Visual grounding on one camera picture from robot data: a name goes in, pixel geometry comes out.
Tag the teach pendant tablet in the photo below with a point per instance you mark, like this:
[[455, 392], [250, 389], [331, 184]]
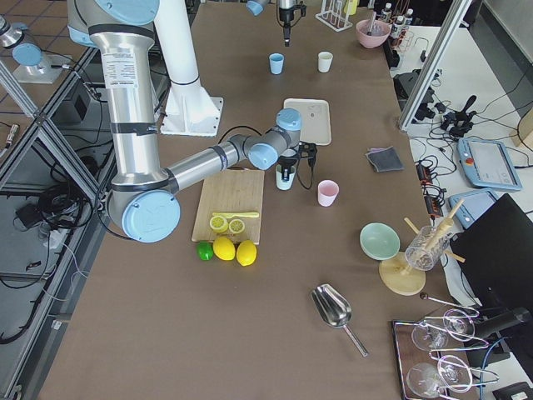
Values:
[[487, 164]]

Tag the bamboo cutting board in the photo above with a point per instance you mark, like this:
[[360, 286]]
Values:
[[229, 191]]

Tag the white wire cup rack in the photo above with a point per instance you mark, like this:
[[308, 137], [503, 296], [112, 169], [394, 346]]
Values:
[[332, 14]]

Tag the steel ice scoop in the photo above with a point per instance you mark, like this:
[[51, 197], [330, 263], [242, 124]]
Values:
[[335, 311]]

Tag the yellow cup on rack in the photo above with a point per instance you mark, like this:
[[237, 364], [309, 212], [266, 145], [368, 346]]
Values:
[[351, 7]]

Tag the clear glass mug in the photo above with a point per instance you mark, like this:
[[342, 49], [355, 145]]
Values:
[[419, 255]]

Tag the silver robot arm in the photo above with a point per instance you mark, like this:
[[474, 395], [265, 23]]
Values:
[[142, 200], [256, 7]]

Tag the halved lemon piece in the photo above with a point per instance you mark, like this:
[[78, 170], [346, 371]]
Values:
[[218, 224], [236, 226]]

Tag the steel muddler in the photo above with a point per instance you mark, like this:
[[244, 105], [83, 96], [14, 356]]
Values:
[[370, 24]]

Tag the yellow lemon left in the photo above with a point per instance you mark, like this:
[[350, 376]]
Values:
[[224, 248]]

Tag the pink bowl with ice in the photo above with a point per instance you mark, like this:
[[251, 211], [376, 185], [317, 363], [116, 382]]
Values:
[[379, 33]]

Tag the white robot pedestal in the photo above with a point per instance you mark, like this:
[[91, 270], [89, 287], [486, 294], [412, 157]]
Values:
[[189, 110]]

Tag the wine glass rack tray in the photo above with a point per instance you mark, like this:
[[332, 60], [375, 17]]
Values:
[[430, 355]]

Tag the green bowl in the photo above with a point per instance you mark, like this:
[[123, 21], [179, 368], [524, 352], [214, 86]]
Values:
[[379, 241]]

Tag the blue plastic cup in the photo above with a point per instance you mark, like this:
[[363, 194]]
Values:
[[276, 63]]

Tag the yellow lemon right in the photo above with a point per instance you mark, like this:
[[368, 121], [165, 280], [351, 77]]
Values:
[[246, 253]]

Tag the cream plastic cup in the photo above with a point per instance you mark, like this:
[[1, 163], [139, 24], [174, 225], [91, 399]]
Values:
[[324, 61]]

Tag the wooden cup tree stand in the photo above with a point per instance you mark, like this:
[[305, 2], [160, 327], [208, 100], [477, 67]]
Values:
[[403, 279]]

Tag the yellow plastic knife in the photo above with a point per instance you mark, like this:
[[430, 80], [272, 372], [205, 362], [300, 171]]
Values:
[[237, 214]]

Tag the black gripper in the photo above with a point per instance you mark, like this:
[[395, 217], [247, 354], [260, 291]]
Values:
[[286, 16], [286, 162]]

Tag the beige rabbit tray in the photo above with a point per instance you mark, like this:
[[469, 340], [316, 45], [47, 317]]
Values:
[[315, 119]]

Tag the pink plastic cup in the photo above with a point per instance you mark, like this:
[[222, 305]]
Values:
[[327, 191]]

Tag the green lime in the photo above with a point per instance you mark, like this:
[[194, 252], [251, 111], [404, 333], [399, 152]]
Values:
[[205, 251]]

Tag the grey folded cloth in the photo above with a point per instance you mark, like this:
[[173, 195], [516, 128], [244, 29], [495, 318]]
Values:
[[384, 159]]

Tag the green plastic cup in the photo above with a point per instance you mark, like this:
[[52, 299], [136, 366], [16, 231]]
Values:
[[284, 185]]

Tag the yellow lemon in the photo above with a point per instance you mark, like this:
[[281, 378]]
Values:
[[246, 253], [224, 248]]

